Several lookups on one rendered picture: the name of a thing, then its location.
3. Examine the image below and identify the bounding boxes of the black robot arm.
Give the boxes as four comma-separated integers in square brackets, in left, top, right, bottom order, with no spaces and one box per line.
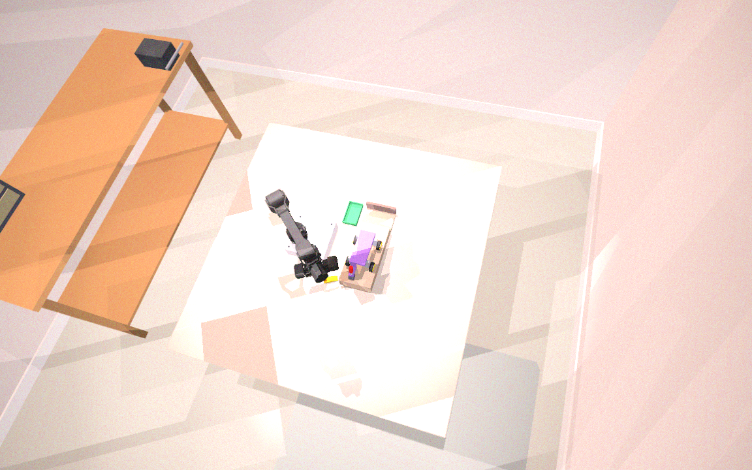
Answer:
[264,189,328,283]

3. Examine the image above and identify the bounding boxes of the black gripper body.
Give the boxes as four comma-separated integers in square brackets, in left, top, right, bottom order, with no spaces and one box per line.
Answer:
[294,255,339,279]

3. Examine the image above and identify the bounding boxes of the tan wooden ramp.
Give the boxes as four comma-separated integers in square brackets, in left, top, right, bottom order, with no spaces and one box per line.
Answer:
[339,201,396,293]

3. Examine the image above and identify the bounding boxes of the purple wheeled trolley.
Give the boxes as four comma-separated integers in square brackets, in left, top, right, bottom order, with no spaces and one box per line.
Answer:
[345,230,382,277]

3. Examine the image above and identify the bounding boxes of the green tray floor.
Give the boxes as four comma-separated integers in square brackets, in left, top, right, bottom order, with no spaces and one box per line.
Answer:
[344,203,361,224]

